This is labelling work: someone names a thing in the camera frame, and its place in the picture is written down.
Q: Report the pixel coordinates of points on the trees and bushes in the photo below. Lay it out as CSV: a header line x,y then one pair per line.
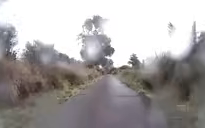
x,y
193,56

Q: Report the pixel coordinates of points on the overgrown grass verge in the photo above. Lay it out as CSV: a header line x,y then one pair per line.
x,y
140,80

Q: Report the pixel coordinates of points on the row of trees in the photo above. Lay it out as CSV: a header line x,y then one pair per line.
x,y
40,53

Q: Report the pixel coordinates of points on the grey asphalt road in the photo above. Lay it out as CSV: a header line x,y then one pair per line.
x,y
108,103

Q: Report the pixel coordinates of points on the tall dark tree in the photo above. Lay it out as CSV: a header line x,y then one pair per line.
x,y
96,43

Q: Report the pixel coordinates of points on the grass verge with dry brush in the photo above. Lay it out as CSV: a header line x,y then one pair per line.
x,y
40,83

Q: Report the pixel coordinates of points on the small distant tree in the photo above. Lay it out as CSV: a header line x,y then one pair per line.
x,y
134,61

